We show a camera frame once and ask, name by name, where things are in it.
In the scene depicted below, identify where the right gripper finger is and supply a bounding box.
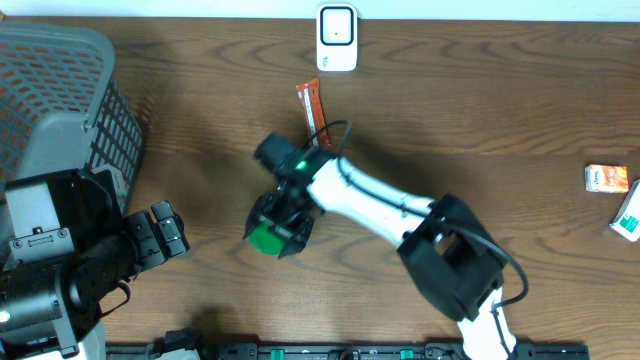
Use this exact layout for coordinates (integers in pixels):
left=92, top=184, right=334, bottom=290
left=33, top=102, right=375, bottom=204
left=243, top=194, right=273, bottom=239
left=278, top=215, right=315, bottom=258

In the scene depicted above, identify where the green lid white jar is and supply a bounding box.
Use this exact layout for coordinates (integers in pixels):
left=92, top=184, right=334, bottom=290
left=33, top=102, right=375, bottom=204
left=248, top=220, right=285, bottom=256

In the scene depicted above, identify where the orange snack bar wrapper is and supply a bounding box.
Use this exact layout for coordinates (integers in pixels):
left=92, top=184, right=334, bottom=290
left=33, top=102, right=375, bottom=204
left=296, top=78, right=332, bottom=148

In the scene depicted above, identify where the orange white small box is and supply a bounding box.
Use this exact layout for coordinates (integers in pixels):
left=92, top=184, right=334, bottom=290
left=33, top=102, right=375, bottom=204
left=585, top=164, right=629, bottom=193

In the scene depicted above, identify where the white green carton box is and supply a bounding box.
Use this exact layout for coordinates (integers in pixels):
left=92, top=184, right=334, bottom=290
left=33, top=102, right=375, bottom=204
left=609, top=180, right=640, bottom=242

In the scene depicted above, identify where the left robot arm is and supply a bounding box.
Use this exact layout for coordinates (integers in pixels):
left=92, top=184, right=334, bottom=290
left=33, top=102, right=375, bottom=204
left=1, top=169, right=189, bottom=359

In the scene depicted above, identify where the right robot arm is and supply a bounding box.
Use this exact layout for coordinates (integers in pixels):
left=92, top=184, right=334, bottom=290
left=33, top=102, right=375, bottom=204
left=244, top=147, right=517, bottom=359

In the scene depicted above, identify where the white barcode scanner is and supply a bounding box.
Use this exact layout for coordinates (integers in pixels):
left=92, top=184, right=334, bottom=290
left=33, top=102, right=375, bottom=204
left=316, top=3, right=358, bottom=72

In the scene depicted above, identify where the grey plastic basket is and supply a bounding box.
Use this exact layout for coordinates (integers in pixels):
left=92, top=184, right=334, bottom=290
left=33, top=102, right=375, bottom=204
left=1, top=22, right=145, bottom=209

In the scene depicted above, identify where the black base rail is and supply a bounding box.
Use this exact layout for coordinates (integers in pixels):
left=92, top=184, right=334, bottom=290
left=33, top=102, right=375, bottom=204
left=104, top=327, right=592, bottom=360

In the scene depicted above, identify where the right black cable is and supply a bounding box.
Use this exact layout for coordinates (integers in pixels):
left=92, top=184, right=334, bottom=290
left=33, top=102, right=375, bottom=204
left=299, top=119, right=530, bottom=360

